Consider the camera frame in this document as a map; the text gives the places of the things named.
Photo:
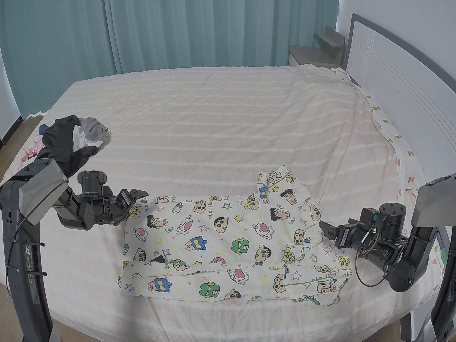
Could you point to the pile of clothes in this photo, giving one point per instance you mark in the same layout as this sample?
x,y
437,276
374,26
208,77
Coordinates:
x,y
67,144

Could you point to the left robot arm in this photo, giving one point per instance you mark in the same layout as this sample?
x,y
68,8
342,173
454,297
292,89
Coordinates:
x,y
39,191

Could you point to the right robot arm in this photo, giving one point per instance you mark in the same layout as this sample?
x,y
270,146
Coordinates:
x,y
434,205

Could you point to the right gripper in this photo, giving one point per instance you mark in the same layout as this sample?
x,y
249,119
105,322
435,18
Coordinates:
x,y
356,239

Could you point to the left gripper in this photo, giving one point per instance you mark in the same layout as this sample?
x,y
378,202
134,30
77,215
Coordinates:
x,y
117,208

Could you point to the bed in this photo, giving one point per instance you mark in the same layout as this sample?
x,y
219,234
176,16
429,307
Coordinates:
x,y
213,119

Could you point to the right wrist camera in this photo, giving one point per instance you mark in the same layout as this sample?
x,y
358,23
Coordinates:
x,y
368,216

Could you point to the white printed pyjama top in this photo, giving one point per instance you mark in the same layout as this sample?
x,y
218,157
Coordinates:
x,y
221,233

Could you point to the blue-green curtain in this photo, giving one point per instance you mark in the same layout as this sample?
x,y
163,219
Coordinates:
x,y
221,23
53,48

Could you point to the grey bedside table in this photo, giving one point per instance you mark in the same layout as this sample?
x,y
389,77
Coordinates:
x,y
306,53

